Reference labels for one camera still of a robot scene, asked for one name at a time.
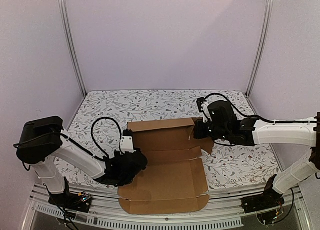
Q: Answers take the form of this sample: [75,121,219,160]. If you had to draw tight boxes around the brown cardboard box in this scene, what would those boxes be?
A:
[117,117,214,215]

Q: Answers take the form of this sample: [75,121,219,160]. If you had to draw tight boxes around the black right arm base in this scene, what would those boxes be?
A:
[241,188,285,213]

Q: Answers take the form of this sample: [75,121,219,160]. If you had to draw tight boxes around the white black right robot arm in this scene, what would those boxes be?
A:
[194,97,320,208]

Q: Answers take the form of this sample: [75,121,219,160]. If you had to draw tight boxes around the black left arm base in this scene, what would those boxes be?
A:
[48,190,93,213]

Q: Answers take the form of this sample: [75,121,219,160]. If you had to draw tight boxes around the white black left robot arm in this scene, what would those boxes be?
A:
[14,116,148,207]

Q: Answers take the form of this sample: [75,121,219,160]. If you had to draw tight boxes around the floral patterned table mat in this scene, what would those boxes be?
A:
[68,90,280,190]

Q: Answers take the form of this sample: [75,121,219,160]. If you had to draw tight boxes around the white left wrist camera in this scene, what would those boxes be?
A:
[120,129,135,153]

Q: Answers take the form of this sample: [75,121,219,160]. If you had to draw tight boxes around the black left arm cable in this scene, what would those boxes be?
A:
[90,117,125,161]

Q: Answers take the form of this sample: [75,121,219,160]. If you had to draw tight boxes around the aluminium front rail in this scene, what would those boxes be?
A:
[22,184,313,230]

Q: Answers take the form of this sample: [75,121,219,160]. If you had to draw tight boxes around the aluminium frame post right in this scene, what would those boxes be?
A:
[245,0,274,99]

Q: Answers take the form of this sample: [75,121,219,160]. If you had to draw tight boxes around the aluminium frame post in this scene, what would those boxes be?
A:
[58,0,88,98]
[245,0,274,99]

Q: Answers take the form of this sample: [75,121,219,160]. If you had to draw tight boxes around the aluminium frame post left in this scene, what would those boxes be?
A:
[58,0,88,98]

